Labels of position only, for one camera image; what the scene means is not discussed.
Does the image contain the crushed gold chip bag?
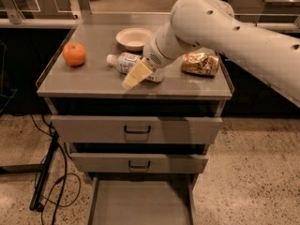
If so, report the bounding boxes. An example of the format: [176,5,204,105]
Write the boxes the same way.
[181,52,219,77]

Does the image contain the blue label plastic bottle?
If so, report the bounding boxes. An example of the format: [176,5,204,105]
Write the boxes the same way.
[106,52,164,83]

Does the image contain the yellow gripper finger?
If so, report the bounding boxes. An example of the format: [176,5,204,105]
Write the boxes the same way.
[122,59,153,89]

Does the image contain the black table leg bar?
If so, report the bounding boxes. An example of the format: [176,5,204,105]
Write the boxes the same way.
[29,132,58,211]

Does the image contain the bottom grey open drawer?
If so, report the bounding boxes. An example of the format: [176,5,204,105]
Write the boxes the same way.
[85,175,196,225]

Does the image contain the white paper bowl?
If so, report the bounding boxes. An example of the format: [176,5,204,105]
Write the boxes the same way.
[116,28,152,52]

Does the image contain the orange fruit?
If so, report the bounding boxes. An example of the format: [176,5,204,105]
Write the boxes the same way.
[63,42,86,67]

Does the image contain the black floor cables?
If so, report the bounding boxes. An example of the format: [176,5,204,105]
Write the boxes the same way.
[29,113,82,225]

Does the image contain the middle grey drawer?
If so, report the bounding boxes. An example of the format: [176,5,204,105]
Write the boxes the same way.
[71,153,208,173]

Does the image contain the white horizontal rail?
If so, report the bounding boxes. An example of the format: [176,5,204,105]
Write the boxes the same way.
[0,19,300,34]

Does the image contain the top grey drawer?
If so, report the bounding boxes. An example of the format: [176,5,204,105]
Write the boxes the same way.
[52,115,222,144]

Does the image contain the grey drawer cabinet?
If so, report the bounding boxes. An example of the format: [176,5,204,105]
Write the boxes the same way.
[37,14,233,225]

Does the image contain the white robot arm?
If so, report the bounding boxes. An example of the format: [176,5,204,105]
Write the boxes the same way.
[123,0,300,106]

